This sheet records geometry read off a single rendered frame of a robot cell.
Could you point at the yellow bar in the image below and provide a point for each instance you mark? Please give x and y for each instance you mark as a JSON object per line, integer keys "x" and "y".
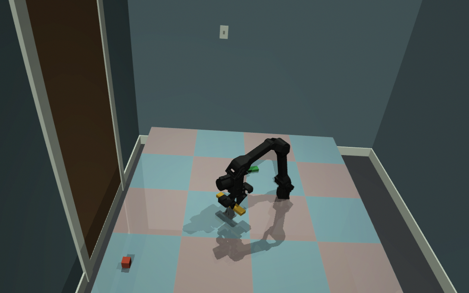
{"x": 236, "y": 208}

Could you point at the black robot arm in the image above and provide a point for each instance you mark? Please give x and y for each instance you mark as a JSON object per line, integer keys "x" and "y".
{"x": 241, "y": 165}

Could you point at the orange-red cube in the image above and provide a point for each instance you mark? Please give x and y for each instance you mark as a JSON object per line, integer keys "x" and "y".
{"x": 126, "y": 262}

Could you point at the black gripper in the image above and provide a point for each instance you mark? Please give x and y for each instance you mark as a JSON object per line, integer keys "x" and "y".
{"x": 235, "y": 192}

